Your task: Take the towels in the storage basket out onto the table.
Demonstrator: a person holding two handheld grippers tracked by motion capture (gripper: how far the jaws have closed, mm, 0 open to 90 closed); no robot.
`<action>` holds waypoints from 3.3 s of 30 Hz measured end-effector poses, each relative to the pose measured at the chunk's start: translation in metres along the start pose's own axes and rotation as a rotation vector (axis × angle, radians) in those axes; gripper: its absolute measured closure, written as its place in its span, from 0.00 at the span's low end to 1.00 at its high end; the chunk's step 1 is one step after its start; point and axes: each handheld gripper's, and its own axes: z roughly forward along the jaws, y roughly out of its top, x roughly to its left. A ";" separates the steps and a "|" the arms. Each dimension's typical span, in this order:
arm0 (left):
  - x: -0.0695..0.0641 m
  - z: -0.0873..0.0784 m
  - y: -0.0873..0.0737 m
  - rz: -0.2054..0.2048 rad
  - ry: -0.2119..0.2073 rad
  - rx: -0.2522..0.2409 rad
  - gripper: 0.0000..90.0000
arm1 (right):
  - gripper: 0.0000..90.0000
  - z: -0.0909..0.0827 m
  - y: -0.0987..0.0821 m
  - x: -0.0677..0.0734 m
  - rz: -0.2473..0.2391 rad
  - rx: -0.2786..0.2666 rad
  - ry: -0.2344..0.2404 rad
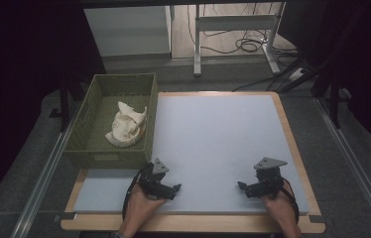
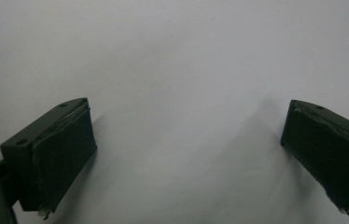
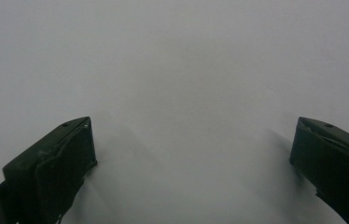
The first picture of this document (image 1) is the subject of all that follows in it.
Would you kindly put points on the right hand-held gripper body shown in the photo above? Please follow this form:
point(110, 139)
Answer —
point(268, 180)

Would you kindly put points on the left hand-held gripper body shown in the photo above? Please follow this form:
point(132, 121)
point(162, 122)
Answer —
point(152, 180)

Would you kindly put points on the green woven basket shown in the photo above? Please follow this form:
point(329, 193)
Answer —
point(107, 145)

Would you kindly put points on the cream cloth with egg print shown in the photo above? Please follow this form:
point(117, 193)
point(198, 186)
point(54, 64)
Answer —
point(127, 127)

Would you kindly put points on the person's left hand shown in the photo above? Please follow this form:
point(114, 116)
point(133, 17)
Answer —
point(140, 206)

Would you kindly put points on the person's right hand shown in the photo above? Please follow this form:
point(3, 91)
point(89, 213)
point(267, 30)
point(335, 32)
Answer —
point(281, 208)

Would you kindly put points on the white foam mat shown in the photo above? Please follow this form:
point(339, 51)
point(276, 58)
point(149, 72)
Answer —
point(213, 139)

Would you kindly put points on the black metal stand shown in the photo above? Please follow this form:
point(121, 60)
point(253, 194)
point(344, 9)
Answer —
point(63, 105)
point(334, 95)

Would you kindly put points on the white power strip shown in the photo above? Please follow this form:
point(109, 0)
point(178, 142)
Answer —
point(296, 74)

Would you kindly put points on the dark curtain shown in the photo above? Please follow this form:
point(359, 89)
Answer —
point(15, 82)
point(365, 66)

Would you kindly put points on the white cabinet panel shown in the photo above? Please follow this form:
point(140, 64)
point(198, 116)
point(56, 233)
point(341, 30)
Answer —
point(127, 31)

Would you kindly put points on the metal floor rail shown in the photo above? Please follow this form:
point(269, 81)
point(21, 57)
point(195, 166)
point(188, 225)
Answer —
point(355, 165)
point(46, 172)

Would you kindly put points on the black table corner bracket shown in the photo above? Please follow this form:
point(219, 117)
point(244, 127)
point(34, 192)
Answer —
point(64, 217)

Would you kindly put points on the white desk frame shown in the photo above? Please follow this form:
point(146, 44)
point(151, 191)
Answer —
point(233, 23)

